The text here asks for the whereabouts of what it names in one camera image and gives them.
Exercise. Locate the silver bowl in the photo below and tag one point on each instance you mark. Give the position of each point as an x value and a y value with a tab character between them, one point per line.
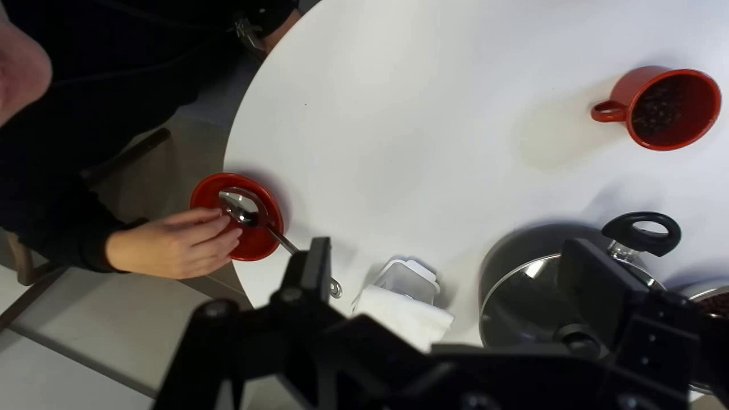
708	296

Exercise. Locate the orange-red cup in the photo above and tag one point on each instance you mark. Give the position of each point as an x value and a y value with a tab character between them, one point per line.
617	108

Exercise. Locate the white round table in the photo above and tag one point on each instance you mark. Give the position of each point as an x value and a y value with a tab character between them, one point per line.
430	128

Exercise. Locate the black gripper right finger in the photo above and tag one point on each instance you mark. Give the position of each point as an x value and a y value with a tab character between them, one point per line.
605	291

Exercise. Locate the red plate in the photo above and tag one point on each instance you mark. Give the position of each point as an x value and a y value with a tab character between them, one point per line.
208	188

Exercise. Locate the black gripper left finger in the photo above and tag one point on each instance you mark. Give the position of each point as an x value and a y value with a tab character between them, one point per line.
303	299

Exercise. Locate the person's hand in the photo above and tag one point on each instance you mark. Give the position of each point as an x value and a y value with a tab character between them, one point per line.
179	247

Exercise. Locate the silver spoon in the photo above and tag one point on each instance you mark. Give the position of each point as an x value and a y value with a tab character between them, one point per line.
242	207

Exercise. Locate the person in black clothes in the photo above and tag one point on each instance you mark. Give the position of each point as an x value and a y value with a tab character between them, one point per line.
83	77

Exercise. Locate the glass pot lid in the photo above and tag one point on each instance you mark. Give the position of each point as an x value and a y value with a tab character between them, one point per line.
520	306

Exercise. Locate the coffee beans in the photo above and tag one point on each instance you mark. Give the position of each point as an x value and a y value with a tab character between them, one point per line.
664	113

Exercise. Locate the black cooking pot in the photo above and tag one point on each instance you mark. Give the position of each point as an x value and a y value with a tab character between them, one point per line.
625	238

